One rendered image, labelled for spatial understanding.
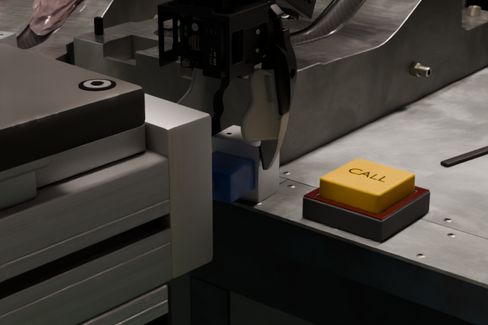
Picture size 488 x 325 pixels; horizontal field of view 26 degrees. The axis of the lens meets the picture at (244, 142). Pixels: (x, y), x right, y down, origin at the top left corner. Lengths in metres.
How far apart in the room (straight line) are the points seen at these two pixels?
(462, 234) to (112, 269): 0.41
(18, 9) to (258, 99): 0.52
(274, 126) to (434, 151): 0.23
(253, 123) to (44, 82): 0.41
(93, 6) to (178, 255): 0.74
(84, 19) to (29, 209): 0.79
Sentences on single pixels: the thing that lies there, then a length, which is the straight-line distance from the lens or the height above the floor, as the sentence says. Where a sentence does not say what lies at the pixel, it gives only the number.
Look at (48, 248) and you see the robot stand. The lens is 0.52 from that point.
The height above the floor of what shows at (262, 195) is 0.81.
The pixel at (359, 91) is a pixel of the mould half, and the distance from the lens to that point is 1.11.
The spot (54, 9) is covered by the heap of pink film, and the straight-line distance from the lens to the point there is 1.30.
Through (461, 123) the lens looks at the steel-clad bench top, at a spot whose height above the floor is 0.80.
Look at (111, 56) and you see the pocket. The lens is 1.13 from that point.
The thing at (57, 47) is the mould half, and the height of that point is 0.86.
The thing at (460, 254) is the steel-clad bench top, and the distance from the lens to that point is 0.87.
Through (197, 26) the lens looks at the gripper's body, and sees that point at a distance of 0.85.
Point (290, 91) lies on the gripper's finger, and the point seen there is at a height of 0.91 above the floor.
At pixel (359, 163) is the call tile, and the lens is 0.93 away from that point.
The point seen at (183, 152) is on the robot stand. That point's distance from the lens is 0.56.
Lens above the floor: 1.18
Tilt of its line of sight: 21 degrees down
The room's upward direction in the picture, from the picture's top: straight up
